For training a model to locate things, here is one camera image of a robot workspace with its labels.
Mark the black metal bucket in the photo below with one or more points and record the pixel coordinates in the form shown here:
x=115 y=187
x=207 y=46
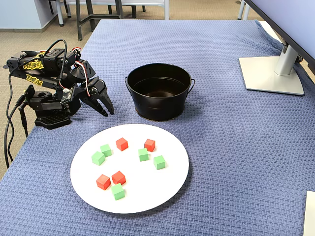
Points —
x=157 y=108

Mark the red cube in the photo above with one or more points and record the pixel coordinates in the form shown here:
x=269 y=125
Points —
x=118 y=177
x=149 y=145
x=122 y=144
x=103 y=182

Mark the green cube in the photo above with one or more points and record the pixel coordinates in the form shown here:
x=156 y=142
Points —
x=143 y=155
x=98 y=158
x=159 y=162
x=106 y=150
x=117 y=192

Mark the blue woven table cloth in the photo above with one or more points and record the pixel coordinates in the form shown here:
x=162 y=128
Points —
x=221 y=147

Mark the white table leg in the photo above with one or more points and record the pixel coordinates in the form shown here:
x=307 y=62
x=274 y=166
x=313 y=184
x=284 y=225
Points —
x=61 y=17

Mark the black chair legs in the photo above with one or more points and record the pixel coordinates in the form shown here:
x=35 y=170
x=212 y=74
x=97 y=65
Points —
x=69 y=12

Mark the white flat board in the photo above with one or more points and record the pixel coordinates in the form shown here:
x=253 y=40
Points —
x=310 y=216

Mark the white round plate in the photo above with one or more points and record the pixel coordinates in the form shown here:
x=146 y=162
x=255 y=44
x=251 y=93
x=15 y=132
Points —
x=137 y=186

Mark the computer monitor screen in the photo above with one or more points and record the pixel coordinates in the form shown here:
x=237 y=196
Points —
x=295 y=19

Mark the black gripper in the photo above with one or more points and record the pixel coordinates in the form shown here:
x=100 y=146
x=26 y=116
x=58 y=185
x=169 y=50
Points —
x=97 y=91

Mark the white metal furniture leg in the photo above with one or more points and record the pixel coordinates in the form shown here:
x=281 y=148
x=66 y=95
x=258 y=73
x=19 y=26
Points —
x=242 y=12

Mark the silver monitor stand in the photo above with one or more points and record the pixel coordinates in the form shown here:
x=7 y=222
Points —
x=265 y=78

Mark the dark grey table frame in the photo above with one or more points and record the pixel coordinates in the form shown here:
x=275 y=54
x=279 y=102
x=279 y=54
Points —
x=79 y=27

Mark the white table light blue top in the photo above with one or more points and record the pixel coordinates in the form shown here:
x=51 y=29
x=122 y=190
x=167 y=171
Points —
x=166 y=11

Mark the bare wrist camera circuit board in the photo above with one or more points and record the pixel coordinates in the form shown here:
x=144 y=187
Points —
x=66 y=97

